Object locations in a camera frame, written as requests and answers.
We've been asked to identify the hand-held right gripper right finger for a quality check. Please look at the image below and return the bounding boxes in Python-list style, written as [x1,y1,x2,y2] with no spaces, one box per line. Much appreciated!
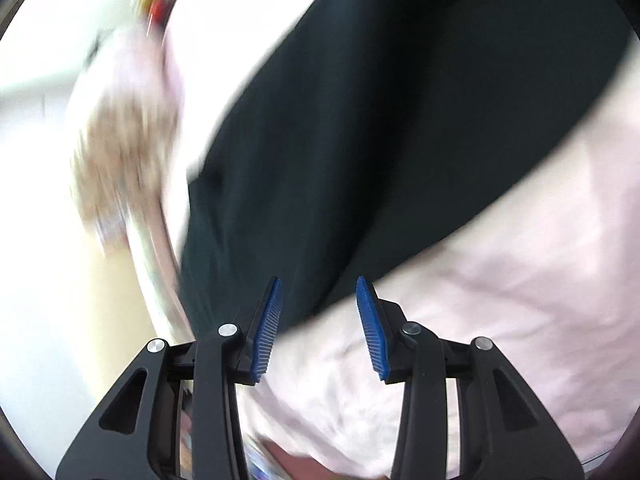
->
[356,276,586,480]

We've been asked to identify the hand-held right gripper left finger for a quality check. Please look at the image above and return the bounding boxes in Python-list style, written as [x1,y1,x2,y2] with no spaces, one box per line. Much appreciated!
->
[55,276,283,480]

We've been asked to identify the black pants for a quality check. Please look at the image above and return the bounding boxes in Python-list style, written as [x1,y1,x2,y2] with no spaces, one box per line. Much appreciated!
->
[176,0,632,338]

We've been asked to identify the pink bed sheet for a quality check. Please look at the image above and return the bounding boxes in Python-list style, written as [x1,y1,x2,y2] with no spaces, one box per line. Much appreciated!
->
[162,0,640,480]

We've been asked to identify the floral quilt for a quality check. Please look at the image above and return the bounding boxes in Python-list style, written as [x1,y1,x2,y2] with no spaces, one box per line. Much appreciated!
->
[69,22,193,336]

